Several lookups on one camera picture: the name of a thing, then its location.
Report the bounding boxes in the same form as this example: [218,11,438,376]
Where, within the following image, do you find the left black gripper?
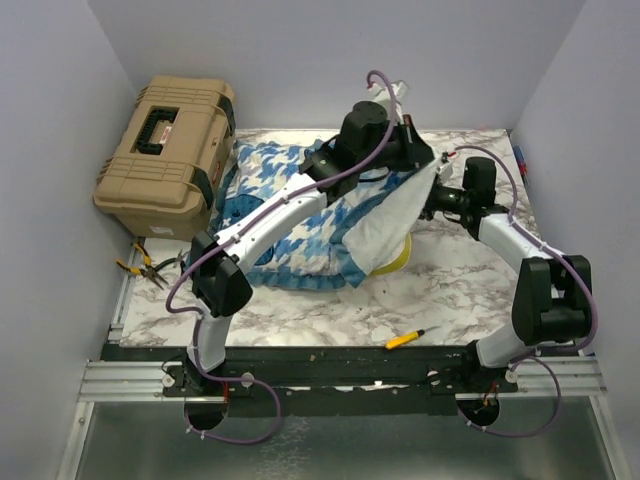
[356,114,436,173]

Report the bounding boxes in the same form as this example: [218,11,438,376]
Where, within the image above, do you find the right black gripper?
[387,171,470,221]

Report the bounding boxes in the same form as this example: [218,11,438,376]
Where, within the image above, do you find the cream yellow-edged pillow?
[370,234,412,276]

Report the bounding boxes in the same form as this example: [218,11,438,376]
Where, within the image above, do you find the white blue-trimmed pillowcase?
[209,139,447,291]

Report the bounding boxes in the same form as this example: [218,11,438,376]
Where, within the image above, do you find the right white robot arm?
[423,157,595,391]

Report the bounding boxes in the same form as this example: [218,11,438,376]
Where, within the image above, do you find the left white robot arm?
[183,98,434,395]

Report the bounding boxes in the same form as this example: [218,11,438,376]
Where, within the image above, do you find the blue red marker pen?
[513,146,529,186]

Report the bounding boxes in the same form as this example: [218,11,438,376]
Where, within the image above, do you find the tan plastic toolbox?
[93,75,236,241]

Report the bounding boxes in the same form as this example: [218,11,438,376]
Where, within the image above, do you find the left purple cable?
[164,69,401,445]

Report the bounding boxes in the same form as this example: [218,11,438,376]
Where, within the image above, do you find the purple cable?
[442,144,599,438]
[164,69,401,445]

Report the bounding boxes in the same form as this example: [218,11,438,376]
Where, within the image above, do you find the yellow handled screwdriver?
[384,326,440,350]

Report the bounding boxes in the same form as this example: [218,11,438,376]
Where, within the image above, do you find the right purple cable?
[442,144,599,438]

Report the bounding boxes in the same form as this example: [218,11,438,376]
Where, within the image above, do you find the aluminium extrusion frame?
[60,229,634,479]

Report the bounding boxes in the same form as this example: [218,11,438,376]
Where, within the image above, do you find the black handled small pliers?
[156,250,189,272]

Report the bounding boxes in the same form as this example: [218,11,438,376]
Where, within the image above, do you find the yellow handled pliers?
[115,242,175,290]

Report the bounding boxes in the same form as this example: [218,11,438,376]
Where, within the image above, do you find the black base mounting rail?
[100,344,516,417]

